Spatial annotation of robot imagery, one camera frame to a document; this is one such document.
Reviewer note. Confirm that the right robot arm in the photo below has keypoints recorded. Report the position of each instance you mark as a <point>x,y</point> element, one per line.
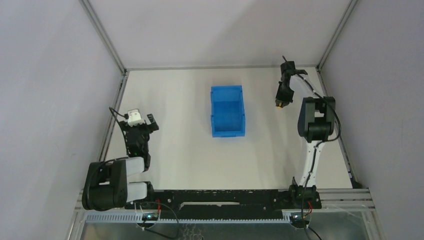
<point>316,123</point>

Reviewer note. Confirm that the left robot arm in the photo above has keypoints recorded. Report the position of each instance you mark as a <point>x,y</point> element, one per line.
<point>107,185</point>

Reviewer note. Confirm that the left green circuit board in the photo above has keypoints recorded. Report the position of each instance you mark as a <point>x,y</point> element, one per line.
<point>150,217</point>

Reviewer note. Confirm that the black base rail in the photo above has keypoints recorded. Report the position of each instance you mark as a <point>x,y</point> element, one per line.
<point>248,204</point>

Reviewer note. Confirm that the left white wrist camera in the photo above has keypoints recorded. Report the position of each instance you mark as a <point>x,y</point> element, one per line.
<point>134,118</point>

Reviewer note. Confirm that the green circuit board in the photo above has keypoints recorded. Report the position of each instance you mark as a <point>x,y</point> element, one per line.
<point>299,222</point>
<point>150,217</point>

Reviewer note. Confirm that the black yellow screwdriver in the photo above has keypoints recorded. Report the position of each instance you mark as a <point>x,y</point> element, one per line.
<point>279,104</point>

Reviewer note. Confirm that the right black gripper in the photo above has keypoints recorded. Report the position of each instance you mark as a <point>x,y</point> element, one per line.
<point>283,93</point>

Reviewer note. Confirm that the right green circuit board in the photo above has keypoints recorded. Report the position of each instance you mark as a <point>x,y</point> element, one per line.
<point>299,222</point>

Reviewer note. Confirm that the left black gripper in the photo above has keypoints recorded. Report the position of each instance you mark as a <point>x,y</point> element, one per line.
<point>142,127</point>

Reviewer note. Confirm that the blue plastic bin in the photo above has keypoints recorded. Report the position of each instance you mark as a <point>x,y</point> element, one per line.
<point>227,118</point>

